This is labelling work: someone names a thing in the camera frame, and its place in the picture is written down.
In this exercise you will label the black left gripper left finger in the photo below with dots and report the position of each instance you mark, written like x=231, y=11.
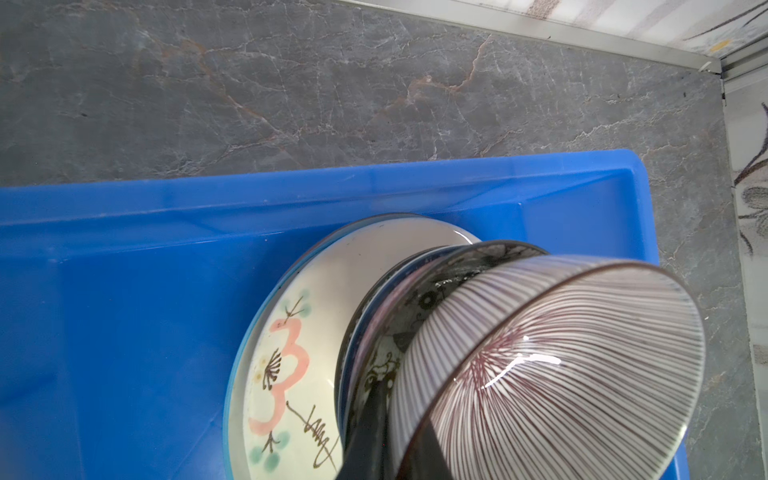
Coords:
x=365, y=455

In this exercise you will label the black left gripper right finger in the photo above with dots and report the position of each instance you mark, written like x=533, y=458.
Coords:
x=424, y=458

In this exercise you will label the cream floral plate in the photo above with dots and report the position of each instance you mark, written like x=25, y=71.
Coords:
x=289, y=417

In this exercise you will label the watermelon pattern white plate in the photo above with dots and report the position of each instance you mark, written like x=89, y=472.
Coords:
x=235, y=459

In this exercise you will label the blue floral bowl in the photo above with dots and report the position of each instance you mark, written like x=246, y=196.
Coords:
x=360, y=319

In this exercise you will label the red bowl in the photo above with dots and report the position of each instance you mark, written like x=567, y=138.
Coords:
x=555, y=367

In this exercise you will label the blue plastic bin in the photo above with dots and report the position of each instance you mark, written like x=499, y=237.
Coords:
x=123, y=304

